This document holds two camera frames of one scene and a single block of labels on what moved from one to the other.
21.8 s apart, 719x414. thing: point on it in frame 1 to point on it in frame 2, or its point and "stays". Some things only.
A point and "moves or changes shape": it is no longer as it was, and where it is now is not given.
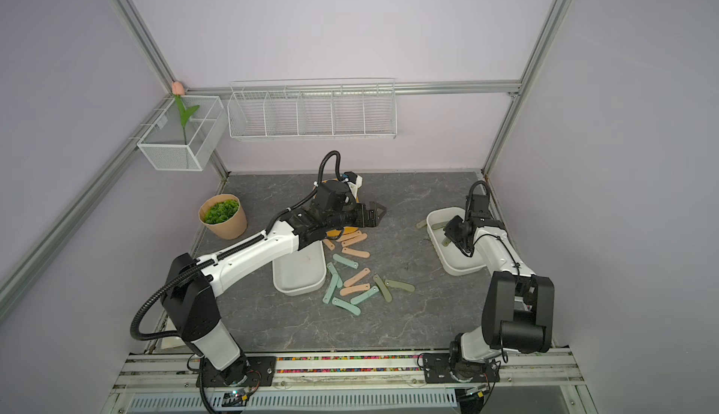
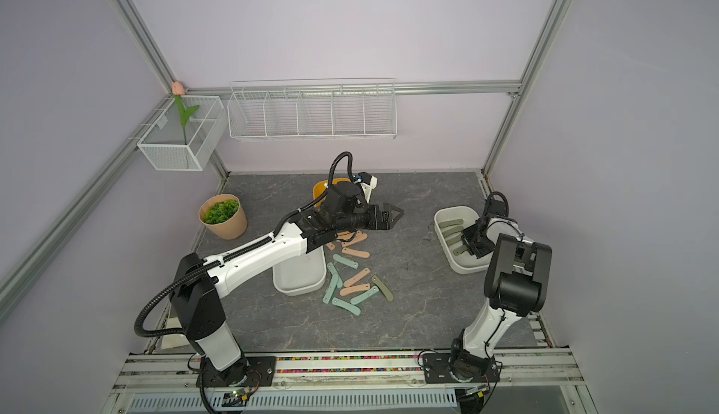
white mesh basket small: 183,136 stays
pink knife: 354,240 stays
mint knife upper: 345,260 stays
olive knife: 400,285 moves or changes shape
